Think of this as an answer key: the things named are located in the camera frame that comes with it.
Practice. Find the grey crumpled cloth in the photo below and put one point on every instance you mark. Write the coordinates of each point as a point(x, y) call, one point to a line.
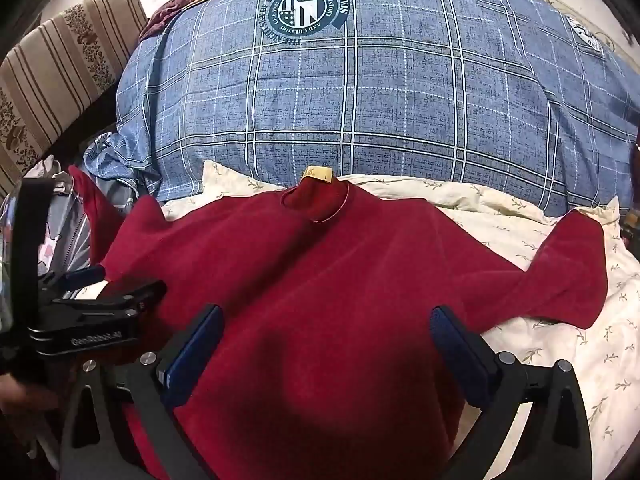
point(56, 180)

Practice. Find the red sweater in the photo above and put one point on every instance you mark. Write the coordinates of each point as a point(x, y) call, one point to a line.
point(325, 310)

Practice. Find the person's left hand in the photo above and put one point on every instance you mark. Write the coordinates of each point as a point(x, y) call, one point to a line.
point(25, 392)

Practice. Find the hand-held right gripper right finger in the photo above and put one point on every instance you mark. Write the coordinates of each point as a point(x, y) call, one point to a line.
point(457, 355)

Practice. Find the cream floral bed sheet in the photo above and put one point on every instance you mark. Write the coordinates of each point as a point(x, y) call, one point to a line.
point(575, 360)

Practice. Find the blue plaid quilt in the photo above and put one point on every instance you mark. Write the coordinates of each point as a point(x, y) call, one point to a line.
point(375, 110)

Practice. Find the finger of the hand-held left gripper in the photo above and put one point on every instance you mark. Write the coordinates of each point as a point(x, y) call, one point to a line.
point(85, 275)
point(140, 297)

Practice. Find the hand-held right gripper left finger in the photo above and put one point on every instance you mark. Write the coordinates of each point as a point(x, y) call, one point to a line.
point(196, 355)

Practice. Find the maroon cloth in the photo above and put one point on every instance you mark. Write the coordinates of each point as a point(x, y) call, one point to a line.
point(175, 5)

